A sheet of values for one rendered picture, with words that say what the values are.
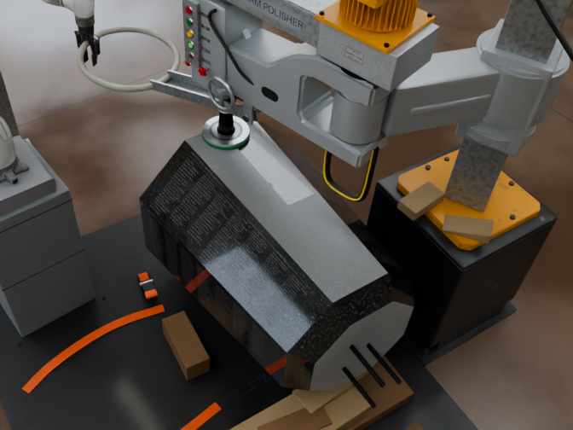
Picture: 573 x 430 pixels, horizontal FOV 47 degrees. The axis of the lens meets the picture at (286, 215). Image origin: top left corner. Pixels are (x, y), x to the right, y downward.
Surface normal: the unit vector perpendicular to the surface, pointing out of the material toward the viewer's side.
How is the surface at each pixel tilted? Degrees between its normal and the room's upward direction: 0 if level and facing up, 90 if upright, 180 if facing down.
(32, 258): 90
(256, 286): 45
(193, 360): 0
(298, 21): 90
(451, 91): 90
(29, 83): 0
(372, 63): 90
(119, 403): 0
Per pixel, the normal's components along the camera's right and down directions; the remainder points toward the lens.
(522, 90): -0.15, 0.72
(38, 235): 0.64, 0.59
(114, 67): 0.07, -0.68
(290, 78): -0.65, 0.53
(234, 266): -0.52, -0.20
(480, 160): -0.46, 0.63
